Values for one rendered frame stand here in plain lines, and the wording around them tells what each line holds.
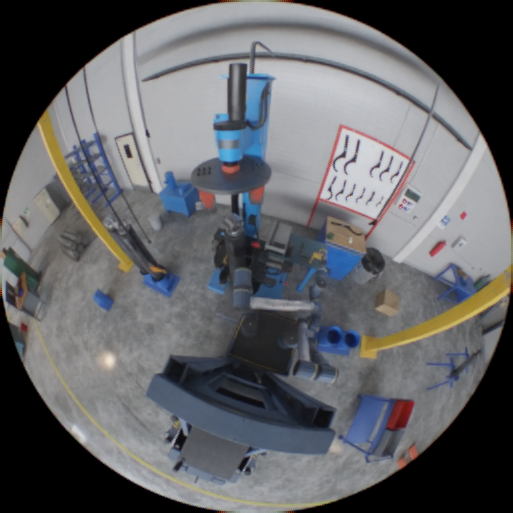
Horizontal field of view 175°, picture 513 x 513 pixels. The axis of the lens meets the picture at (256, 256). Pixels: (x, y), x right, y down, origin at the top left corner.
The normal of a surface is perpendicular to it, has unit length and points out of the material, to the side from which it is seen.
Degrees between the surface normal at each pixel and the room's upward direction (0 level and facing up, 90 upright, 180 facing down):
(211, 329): 0
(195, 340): 0
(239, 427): 0
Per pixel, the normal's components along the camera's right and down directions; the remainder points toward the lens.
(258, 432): 0.05, -0.56
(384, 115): -0.32, 0.77
